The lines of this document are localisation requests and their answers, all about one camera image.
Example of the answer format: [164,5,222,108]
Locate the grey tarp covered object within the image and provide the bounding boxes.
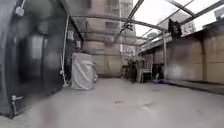
[70,52,99,91]

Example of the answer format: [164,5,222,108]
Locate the white chair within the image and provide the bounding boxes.
[139,61,154,84]

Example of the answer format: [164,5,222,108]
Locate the grey concrete floor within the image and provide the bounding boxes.
[0,77,224,128]

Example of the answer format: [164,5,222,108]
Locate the beige building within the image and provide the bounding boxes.
[74,0,138,78]

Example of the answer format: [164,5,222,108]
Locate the blue object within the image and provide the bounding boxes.
[152,78,165,84]

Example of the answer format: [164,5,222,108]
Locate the white pipe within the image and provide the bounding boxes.
[59,14,70,88]

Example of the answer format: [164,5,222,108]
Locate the hanging dark clothes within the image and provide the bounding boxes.
[167,18,183,39]

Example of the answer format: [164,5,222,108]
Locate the metal canopy frame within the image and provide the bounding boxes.
[59,0,224,81]

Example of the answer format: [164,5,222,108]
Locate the white wall box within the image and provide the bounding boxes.
[67,30,75,41]

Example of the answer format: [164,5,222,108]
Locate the dark glass wall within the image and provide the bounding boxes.
[0,0,84,118]

